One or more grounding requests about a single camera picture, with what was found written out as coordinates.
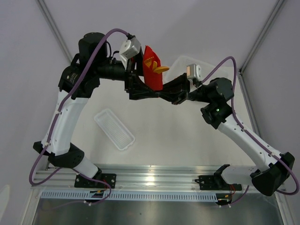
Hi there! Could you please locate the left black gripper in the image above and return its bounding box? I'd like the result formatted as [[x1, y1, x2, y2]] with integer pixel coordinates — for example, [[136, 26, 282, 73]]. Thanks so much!
[[94, 46, 160, 100]]

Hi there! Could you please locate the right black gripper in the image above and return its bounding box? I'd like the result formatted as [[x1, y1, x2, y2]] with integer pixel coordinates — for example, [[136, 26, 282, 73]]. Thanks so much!
[[154, 73, 214, 106]]

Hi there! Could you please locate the red paper napkin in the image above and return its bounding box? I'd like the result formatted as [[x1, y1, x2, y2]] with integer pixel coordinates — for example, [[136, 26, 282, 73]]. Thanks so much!
[[142, 45, 163, 91]]

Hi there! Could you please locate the orange plastic spoon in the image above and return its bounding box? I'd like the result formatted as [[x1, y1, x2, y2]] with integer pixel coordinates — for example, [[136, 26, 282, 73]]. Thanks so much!
[[153, 66, 169, 74]]

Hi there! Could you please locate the orange plastic fork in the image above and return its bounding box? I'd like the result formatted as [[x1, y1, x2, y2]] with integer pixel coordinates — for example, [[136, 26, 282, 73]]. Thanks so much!
[[144, 57, 154, 67]]

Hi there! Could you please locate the orange plastic knife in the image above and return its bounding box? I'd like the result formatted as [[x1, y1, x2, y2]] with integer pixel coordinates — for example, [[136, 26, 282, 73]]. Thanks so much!
[[152, 61, 158, 70]]

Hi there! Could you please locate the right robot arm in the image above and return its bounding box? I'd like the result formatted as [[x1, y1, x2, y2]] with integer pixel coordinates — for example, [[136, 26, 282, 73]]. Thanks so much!
[[161, 74, 295, 196]]

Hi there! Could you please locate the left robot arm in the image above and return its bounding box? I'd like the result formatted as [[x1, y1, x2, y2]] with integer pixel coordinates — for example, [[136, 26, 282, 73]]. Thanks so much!
[[33, 29, 143, 188]]

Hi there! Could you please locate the large white plastic basket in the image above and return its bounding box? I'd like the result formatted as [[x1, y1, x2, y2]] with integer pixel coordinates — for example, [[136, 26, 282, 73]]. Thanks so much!
[[165, 54, 229, 83]]

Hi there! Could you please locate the small white utensil tray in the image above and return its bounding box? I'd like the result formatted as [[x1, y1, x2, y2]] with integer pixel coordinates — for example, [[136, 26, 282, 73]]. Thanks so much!
[[94, 108, 135, 151]]

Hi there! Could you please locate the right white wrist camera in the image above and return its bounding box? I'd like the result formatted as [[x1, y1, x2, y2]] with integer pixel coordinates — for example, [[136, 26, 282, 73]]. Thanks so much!
[[187, 64, 202, 88]]

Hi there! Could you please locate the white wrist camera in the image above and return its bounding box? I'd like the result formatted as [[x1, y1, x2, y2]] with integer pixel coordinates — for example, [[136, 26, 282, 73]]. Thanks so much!
[[187, 64, 202, 88], [119, 37, 141, 69]]

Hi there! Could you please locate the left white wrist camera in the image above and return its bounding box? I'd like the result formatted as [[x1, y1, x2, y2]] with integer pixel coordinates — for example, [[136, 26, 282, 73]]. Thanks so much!
[[119, 37, 141, 69]]

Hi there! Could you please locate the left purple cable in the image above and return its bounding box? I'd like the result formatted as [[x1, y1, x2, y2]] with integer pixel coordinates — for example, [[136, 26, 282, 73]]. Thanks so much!
[[28, 28, 135, 209]]

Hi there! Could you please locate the purple cable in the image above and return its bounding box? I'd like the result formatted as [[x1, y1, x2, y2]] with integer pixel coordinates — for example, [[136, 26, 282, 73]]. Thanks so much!
[[28, 28, 135, 209], [200, 56, 298, 208]]

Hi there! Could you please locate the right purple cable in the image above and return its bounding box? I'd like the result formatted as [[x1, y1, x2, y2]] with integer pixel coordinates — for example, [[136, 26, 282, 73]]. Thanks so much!
[[200, 56, 298, 208]]

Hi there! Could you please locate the aluminium front rail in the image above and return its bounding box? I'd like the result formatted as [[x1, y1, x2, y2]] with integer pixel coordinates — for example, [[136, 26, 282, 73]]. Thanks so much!
[[32, 164, 220, 193]]

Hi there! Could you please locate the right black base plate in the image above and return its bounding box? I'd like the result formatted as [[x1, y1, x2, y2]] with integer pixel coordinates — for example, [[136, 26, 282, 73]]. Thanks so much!
[[195, 175, 242, 191]]

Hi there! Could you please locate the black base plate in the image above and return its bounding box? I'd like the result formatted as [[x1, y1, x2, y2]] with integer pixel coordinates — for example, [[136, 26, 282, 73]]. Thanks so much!
[[195, 175, 242, 191], [74, 172, 117, 189]]

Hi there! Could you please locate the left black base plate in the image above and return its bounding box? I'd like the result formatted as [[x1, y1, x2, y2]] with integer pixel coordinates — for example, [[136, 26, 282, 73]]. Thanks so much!
[[74, 172, 117, 189]]

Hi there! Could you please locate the white slotted cable duct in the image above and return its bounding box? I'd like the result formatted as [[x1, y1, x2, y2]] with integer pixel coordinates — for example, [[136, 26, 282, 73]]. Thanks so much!
[[40, 190, 218, 203]]

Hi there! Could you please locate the left aluminium frame post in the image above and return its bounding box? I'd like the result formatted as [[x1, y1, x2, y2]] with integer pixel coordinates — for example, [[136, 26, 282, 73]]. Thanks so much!
[[35, 0, 73, 65]]

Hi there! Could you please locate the aluminium frame post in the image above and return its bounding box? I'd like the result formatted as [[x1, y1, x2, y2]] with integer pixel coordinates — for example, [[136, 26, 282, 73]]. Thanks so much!
[[239, 0, 288, 75], [35, 0, 73, 65]]

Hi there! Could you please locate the right aluminium frame post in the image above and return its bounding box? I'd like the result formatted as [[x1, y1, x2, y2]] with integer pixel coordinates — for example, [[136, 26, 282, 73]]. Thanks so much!
[[239, 0, 288, 75]]

